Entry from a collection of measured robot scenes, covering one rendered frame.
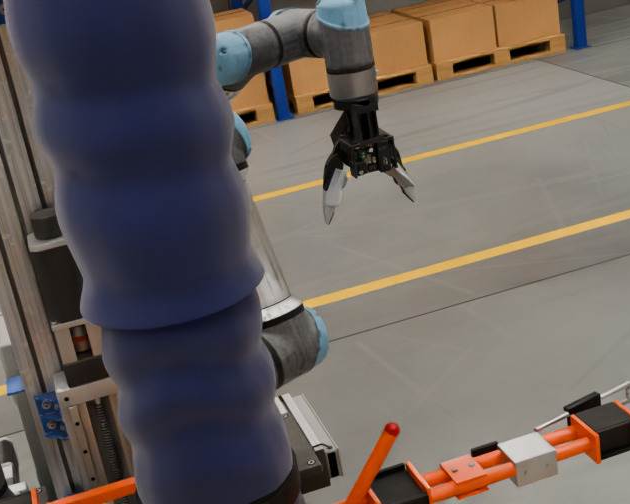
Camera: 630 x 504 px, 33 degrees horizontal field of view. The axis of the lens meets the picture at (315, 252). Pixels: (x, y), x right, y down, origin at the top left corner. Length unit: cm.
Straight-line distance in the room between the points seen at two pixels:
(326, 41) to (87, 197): 53
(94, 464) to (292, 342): 44
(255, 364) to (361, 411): 285
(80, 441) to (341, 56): 88
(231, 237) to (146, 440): 29
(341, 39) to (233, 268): 46
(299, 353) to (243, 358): 67
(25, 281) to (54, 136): 80
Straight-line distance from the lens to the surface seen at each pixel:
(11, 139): 195
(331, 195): 171
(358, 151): 167
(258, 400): 139
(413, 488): 162
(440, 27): 919
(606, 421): 172
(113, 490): 179
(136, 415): 138
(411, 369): 448
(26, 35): 124
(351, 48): 163
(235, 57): 161
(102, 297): 132
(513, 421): 405
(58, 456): 217
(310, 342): 204
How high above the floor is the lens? 211
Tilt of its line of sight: 21 degrees down
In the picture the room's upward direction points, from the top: 10 degrees counter-clockwise
